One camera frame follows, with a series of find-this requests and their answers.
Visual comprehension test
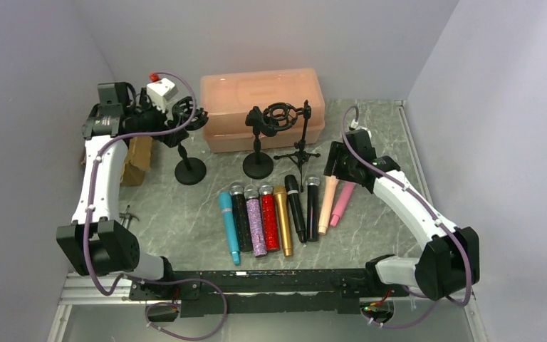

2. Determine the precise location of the grey metal hammer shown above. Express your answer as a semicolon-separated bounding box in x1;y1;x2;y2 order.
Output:
119;204;140;230

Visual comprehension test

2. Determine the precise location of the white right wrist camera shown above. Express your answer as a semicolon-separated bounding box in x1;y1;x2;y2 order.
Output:
349;121;372;140

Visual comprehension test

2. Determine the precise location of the brown cardboard box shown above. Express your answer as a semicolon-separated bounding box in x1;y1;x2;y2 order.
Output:
83;135;153;189

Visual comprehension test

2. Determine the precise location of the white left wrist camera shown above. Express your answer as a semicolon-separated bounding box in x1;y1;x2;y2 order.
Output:
146;78;178;113

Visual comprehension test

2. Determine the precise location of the slim black microphone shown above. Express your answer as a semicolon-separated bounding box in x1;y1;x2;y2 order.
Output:
284;175;307;244

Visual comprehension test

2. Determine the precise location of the peach beige microphone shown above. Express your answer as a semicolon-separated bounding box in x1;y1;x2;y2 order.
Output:
318;176;338;235

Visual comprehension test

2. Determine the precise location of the black glitter microphone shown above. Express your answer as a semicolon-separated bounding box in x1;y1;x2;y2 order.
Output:
229;182;253;252

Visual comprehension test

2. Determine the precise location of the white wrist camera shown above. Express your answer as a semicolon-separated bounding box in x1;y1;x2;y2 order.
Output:
349;121;372;140
146;78;178;113

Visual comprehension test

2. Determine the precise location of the gold microphone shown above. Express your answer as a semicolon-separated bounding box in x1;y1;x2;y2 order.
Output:
273;186;293;257

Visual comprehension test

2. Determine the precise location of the purple glitter microphone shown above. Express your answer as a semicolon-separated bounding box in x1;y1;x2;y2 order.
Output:
244;185;267;258

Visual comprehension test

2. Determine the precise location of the black tripod shock mount stand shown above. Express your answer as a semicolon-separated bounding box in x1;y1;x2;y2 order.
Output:
263;100;325;176

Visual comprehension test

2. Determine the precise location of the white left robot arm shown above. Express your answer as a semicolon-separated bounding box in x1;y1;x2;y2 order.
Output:
56;76;195;295

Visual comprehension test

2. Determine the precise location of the black shock mount round-base stand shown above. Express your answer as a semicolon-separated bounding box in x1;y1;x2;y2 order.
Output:
172;96;209;186

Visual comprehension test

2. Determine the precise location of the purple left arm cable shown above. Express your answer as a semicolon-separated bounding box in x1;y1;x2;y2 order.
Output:
82;71;229;342

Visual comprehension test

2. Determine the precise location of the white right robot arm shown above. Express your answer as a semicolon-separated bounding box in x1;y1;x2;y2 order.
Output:
323;129;480;301

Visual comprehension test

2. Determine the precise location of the black clip round-base stand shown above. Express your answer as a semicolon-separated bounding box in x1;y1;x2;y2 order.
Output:
242;106;274;180

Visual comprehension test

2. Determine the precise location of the black silver-head microphone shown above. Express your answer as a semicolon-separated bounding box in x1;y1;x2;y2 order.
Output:
306;175;320;242

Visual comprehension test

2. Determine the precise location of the pink microphone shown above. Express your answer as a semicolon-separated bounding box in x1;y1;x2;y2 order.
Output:
329;182;355;227

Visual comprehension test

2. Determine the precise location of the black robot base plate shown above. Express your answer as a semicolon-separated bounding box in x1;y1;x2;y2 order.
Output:
130;268;407;318

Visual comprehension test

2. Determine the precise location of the pink plastic storage box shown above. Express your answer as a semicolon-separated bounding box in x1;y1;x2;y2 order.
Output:
199;68;325;153

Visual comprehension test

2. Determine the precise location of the blue plastic microphone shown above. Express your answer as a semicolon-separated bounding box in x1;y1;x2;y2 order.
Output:
218;192;241;266

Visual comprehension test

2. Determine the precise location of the red glitter microphone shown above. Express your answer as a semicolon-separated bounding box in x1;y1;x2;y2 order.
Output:
259;185;280;252

